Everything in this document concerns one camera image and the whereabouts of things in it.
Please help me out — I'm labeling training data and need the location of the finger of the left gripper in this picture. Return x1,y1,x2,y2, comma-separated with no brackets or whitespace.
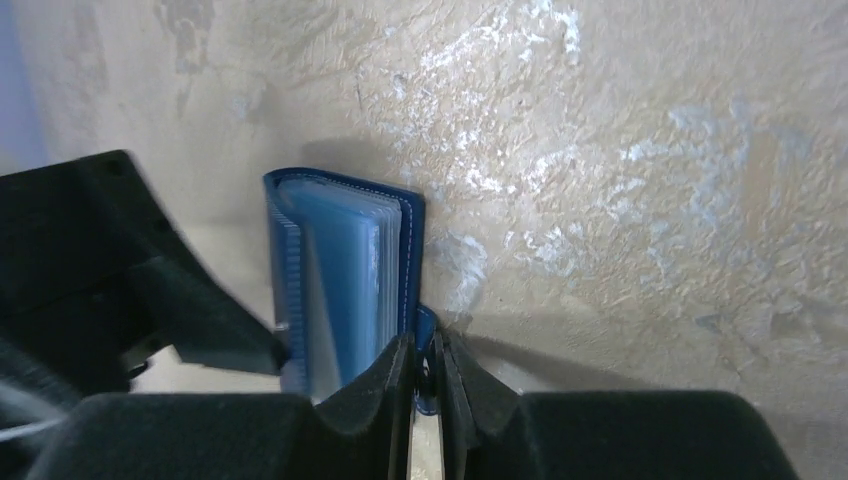
0,311,154,480
1,150,288,375

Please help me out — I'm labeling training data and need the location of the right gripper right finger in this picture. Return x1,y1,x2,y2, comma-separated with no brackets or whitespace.
433,332,796,479

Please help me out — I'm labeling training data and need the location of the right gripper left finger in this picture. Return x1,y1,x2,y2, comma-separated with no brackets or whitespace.
28,335,415,479

